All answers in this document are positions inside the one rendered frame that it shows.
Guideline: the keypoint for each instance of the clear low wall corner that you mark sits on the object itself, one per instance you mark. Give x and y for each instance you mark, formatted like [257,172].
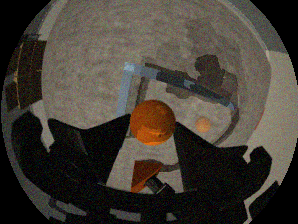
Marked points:
[134,78]

